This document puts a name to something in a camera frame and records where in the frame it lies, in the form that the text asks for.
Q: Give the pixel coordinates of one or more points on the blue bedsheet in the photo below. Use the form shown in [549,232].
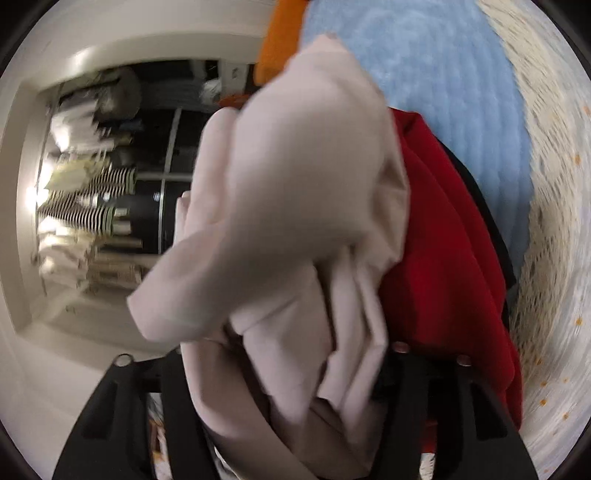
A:
[438,69]

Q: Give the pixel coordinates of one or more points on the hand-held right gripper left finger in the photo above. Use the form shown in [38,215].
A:
[173,406]

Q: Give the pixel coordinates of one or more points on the red garment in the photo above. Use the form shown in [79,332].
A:
[443,254]

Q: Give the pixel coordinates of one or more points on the pink hooded jacket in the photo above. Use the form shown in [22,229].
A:
[300,184]

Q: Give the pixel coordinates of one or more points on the rack of hanging clothes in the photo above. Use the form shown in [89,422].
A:
[92,198]

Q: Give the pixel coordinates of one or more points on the cream floral blanket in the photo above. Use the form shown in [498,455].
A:
[554,230]

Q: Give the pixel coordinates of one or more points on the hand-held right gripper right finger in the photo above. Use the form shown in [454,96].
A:
[415,392]

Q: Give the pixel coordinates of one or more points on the orange bed frame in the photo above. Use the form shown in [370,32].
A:
[279,41]

